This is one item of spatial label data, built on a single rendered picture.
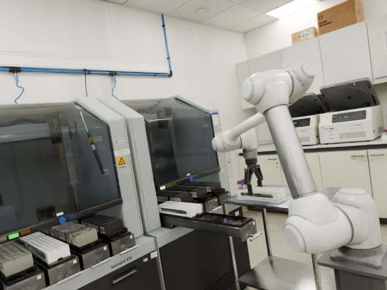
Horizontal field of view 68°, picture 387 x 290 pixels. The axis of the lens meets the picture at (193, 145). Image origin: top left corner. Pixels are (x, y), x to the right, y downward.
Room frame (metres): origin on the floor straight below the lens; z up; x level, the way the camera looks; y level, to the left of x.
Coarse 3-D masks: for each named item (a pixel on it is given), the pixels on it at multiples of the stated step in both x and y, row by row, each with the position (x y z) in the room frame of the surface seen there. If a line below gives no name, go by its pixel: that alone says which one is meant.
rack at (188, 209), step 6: (162, 204) 1.82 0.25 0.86; (168, 204) 1.80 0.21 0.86; (174, 204) 1.77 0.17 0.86; (180, 204) 1.75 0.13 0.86; (186, 204) 1.74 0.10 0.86; (192, 204) 1.71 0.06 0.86; (198, 204) 1.70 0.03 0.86; (162, 210) 1.83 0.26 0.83; (168, 210) 1.80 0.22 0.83; (174, 210) 1.79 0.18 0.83; (180, 210) 1.82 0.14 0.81; (186, 210) 1.64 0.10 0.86; (192, 210) 1.63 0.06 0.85; (198, 210) 1.66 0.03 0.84
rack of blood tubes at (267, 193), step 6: (252, 186) 1.86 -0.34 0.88; (240, 192) 1.82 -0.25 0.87; (246, 192) 1.78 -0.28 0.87; (258, 192) 1.72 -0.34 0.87; (264, 192) 1.69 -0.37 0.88; (270, 192) 1.66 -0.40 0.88; (276, 192) 1.63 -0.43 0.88; (282, 192) 1.66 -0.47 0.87; (240, 198) 1.82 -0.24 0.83; (246, 198) 1.79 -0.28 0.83; (252, 198) 1.75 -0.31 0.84; (258, 198) 1.72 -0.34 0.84; (264, 198) 1.69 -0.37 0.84; (270, 198) 1.66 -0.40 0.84; (276, 198) 1.63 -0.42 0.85
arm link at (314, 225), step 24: (264, 72) 1.22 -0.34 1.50; (288, 72) 1.25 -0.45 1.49; (264, 96) 1.19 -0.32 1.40; (288, 96) 1.21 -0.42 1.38; (288, 120) 1.17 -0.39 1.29; (288, 144) 1.14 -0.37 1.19; (288, 168) 1.13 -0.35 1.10; (312, 192) 1.08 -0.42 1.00; (312, 216) 1.02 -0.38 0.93; (336, 216) 1.04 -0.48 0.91; (288, 240) 1.07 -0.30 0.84; (312, 240) 0.99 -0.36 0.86; (336, 240) 1.01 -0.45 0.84
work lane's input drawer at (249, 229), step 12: (168, 216) 1.74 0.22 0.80; (180, 216) 1.67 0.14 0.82; (204, 216) 1.64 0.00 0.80; (216, 216) 1.61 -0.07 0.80; (228, 216) 1.56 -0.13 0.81; (240, 216) 1.50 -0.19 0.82; (192, 228) 1.59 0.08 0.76; (204, 228) 1.52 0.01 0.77; (216, 228) 1.47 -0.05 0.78; (228, 228) 1.41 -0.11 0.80; (240, 228) 1.36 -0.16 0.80; (252, 228) 1.43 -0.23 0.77; (252, 240) 1.34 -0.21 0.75
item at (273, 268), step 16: (288, 192) 1.82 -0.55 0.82; (320, 192) 1.71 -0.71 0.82; (224, 208) 1.86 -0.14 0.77; (272, 208) 1.59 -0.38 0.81; (288, 208) 1.52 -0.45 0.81; (272, 256) 2.11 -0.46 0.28; (256, 272) 1.92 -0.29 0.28; (272, 272) 1.89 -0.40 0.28; (288, 272) 1.86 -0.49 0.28; (304, 272) 1.83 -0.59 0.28; (320, 272) 1.80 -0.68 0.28; (256, 288) 1.75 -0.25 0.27; (272, 288) 1.70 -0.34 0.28; (288, 288) 1.68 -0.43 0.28; (304, 288) 1.66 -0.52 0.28; (320, 288) 1.43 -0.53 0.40
